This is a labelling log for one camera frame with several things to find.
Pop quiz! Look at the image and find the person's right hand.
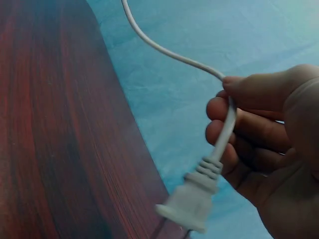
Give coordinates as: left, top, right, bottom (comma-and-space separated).
205, 64, 319, 239

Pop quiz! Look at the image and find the white power cord with plug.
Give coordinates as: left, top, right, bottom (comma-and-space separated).
121, 0, 237, 235

